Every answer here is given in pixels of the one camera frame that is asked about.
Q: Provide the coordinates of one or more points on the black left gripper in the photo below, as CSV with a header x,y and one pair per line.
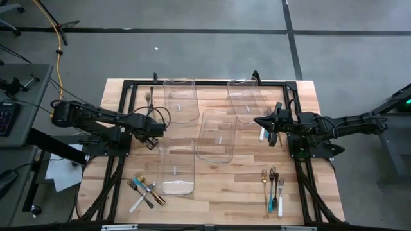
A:
x,y
150,142

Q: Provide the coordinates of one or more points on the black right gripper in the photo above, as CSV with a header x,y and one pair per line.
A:
x,y
278,123

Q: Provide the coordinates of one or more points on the clear plastic bin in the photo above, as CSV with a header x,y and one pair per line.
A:
x,y
176,167
245,96
181,99
216,138

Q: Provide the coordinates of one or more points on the gold fork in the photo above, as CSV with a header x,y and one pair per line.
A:
x,y
140,176
264,174

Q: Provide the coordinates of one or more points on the silver fork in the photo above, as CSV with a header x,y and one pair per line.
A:
x,y
276,179

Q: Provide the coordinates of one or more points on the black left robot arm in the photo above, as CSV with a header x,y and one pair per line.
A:
x,y
96,117

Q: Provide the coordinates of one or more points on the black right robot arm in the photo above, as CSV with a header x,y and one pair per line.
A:
x,y
346,125

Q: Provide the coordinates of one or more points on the white paper sheets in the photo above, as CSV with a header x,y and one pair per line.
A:
x,y
61,173

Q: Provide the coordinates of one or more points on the grey desk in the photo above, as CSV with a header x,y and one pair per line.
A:
x,y
16,205
32,106

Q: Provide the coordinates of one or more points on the grey side stand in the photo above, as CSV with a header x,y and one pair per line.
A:
x,y
391,144

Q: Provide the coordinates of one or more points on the black caster wheel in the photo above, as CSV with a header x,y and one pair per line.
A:
x,y
36,210

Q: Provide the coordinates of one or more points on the green-lit black device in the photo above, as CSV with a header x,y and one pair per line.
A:
x,y
408,102

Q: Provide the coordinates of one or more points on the backlit black keyboard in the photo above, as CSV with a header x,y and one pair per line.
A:
x,y
6,118

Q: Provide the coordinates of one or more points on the black desk clamp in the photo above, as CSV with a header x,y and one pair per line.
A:
x,y
14,86

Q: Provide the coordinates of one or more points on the black tripod stand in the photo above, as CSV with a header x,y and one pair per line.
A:
x,y
59,26

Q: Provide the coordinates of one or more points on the black desk device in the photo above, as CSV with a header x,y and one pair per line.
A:
x,y
6,179

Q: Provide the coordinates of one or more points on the grey office chair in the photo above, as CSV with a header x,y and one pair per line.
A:
x,y
8,7

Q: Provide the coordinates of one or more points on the silver metal bracket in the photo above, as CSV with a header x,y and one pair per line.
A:
x,y
118,227
298,228

